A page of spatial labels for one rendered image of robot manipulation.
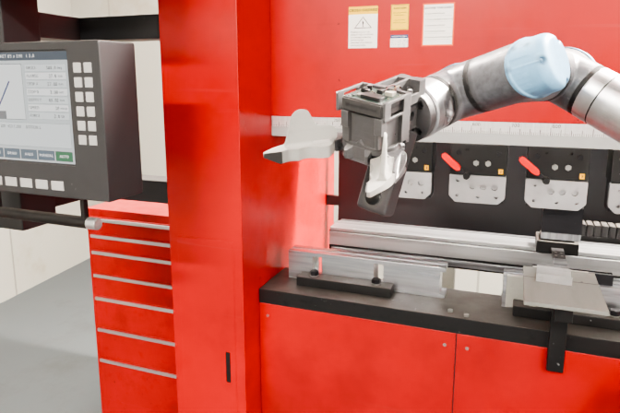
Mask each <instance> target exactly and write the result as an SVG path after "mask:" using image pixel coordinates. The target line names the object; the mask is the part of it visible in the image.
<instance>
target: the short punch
mask: <svg viewBox="0 0 620 413"><path fill-rule="evenodd" d="M583 213H584V207H583V209H580V210H579V211H574V210H561V209H549V208H543V209H542V228H541V238H543V239H552V240H562V241H572V242H580V238H581V232H582V223H583Z"/></svg>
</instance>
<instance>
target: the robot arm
mask: <svg viewBox="0 0 620 413"><path fill-rule="evenodd" d="M352 89H356V90H355V91H354V92H351V93H349V94H346V95H344V93H345V92H347V91H350V90H352ZM535 101H550V102H551V103H553V104H554V105H556V106H558V107H559V108H561V109H563V110H565V111H566V112H569V113H570V114H572V115H573V116H575V117H577V118H579V120H581V121H583V122H584V123H586V124H588V125H590V126H592V127H593V128H595V129H597V130H598V131H600V132H602V133H603V134H605V135H607V136H609V137H610V138H612V139H613V140H615V141H617V142H618V143H620V75H619V74H617V73H616V72H615V71H613V70H611V69H609V68H606V67H604V66H603V65H600V64H598V63H596V62H595V60H594V59H593V58H592V57H591V56H590V55H589V54H588V53H585V52H583V51H581V50H580V49H577V48H573V47H564V46H563V44H562V42H561V41H559V40H558V39H557V38H556V37H555V35H553V34H550V33H542V34H538V35H535V36H532V37H525V38H522V39H519V40H517V41H515V42H514V43H511V44H509V45H507V46H504V47H502V48H499V49H497V50H494V51H491V52H489V53H486V54H483V55H480V56H478V57H475V58H472V59H470V60H467V61H465V62H462V63H456V64H453V65H449V66H447V67H445V68H443V69H442V70H440V71H438V72H435V73H433V74H432V75H429V76H427V77H411V76H409V75H405V74H399V75H397V76H394V77H391V78H389V79H386V80H383V81H381V82H378V83H376V84H371V83H366V82H361V83H358V84H356V85H353V86H350V87H348V88H344V89H342V90H339V91H336V111H339V110H341V109H342V110H341V125H342V132H337V130H336V128H335V127H334V126H333V125H331V124H316V123H315V122H314V120H313V118H312V116H311V114H310V113H309V111H307V110H297V111H295V112H294V113H293V114H292V117H291V120H290V124H289V128H288V133H287V136H286V140H285V143H284V144H283V145H281V146H277V147H274V148H271V149H269V150H267V151H265V152H263V156H264V159H269V160H271V161H274V162H277V163H279V164H282V163H284V162H288V161H300V160H302V159H324V158H330V157H331V156H332V154H333V153H334V152H335V151H340V150H342V155H343V156H344V158H345V159H351V160H354V161H357V162H360V163H362V164H364V165H366V166H368V167H367V170H366V174H365V176H364V182H363V186H362V189H361V192H360V195H359V198H358V202H357V205H358V207H360V208H363V209H365V210H368V211H371V212H374V213H376V214H378V215H381V216H385V217H391V216H392V215H393V214H394V211H395V208H396V204H397V202H398V199H399V193H400V189H401V186H402V184H403V180H404V177H405V174H406V170H407V168H408V165H409V161H410V158H411V153H412V150H413V146H414V143H415V142H416V141H419V140H421V139H424V138H427V137H428V136H431V135H433V134H435V133H437V132H438V131H440V130H442V129H444V128H446V127H448V126H450V125H451V124H453V123H455V122H456V121H459V120H461V119H464V118H467V117H471V116H473V115H477V114H480V113H484V112H489V111H493V110H496V109H500V108H503V107H506V106H509V105H513V104H517V103H522V102H535Z"/></svg>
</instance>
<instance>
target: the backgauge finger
mask: <svg viewBox="0 0 620 413"><path fill-rule="evenodd" d="M578 248H579V244H578V242H572V241H562V240H552V239H543V238H541V231H536V232H535V250H536V252H538V253H548V254H552V257H553V262H554V266H567V262H566V255H574V256H578Z"/></svg>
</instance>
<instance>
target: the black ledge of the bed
mask: <svg viewBox="0 0 620 413"><path fill-rule="evenodd" d="M259 301H261V302H266V303H272V304H278V305H284V306H290V307H296V308H302V309H307V310H314V311H320V312H325V313H336V314H342V315H349V316H354V317H361V318H366V319H372V320H378V321H384V322H390V323H396V324H402V325H413V326H419V327H424V328H431V329H436V330H442V331H448V332H454V333H460V334H466V335H472V336H483V337H489V338H495V339H501V340H506V341H513V342H519V343H524V344H531V345H536V346H542V347H548V337H549V327H550V321H546V320H539V319H532V318H526V317H519V316H513V315H512V308H508V307H502V306H501V304H502V296H501V295H494V294H487V293H480V292H473V291H466V290H459V289H447V292H446V295H445V298H444V299H441V298H435V297H428V296H422V295H414V294H408V293H401V292H393V294H392V295H391V297H390V298H383V297H377V296H370V295H363V294H357V293H350V292H344V291H337V290H331V289H319V288H312V287H306V286H299V285H297V278H293V277H289V267H285V268H283V269H282V270H281V271H280V272H279V273H278V274H277V275H276V276H275V277H273V278H272V279H271V280H269V281H268V282H267V283H266V284H264V285H263V286H262V287H261V288H259ZM447 309H453V313H449V312H448V310H447ZM464 313H468V314H469V317H464ZM566 350H571V351H576V352H583V353H589V354H594V355H601V356H606V357H613V358H618V359H620V331H617V330H611V329H604V328H598V327H591V326H585V325H578V324H567V333H566Z"/></svg>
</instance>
